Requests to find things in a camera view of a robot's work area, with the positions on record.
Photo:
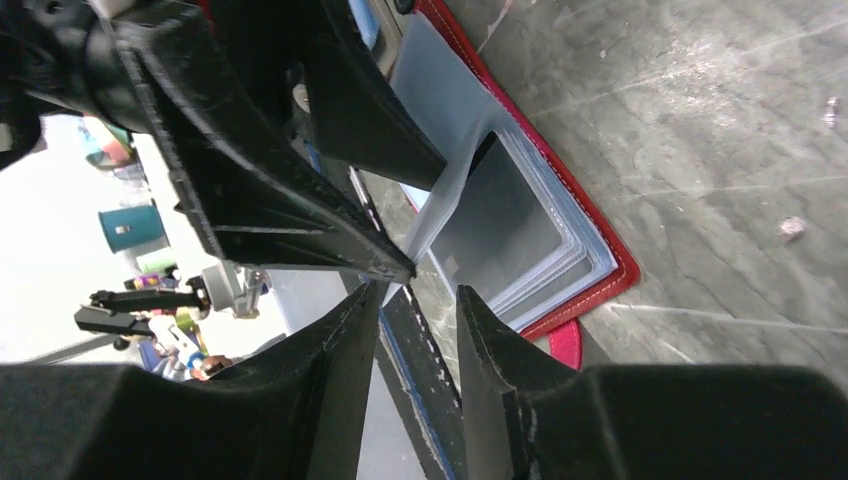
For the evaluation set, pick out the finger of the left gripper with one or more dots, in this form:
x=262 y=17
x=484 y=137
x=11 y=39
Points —
x=355 y=115
x=249 y=195

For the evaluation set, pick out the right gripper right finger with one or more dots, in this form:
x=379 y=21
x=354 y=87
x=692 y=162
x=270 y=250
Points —
x=529 y=416

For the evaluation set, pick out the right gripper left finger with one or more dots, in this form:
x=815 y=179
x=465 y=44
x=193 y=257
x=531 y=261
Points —
x=295 y=410

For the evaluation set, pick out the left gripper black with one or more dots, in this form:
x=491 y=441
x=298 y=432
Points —
x=56 y=57

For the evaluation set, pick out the red card holder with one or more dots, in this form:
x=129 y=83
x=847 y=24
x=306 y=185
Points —
x=451 y=95

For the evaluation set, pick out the dark grey credit card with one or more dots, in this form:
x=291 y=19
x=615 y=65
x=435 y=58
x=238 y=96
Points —
x=500 y=233

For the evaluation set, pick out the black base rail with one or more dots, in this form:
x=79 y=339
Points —
x=416 y=354

